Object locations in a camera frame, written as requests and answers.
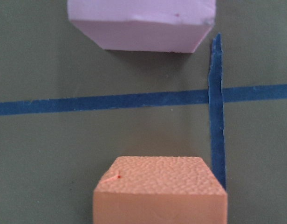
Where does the orange foam cube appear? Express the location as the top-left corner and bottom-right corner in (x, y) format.
(93, 156), (228, 224)

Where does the pink foam cube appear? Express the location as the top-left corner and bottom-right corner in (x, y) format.
(67, 0), (216, 53)

